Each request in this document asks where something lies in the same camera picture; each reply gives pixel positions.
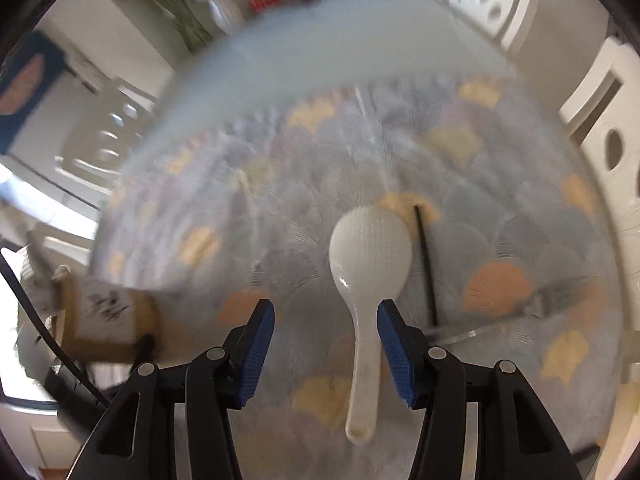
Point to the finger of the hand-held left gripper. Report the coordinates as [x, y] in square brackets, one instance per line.
[145, 347]

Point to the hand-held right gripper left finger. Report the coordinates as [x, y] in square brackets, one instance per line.
[257, 345]

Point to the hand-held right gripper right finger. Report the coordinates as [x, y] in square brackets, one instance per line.
[397, 350]

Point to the wooden cup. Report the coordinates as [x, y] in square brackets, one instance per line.
[110, 310]

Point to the white rice paddle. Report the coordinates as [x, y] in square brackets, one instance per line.
[370, 255]

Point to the black chopstick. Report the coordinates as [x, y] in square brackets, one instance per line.
[425, 265]

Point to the metal fork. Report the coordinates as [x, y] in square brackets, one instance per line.
[540, 305]

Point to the patterned tablecloth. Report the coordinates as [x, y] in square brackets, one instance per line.
[300, 185]

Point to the blue hanging cloth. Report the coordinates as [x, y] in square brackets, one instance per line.
[25, 85]

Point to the white vase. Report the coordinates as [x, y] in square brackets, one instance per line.
[223, 12]

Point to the small red object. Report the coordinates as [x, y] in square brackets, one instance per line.
[264, 0]

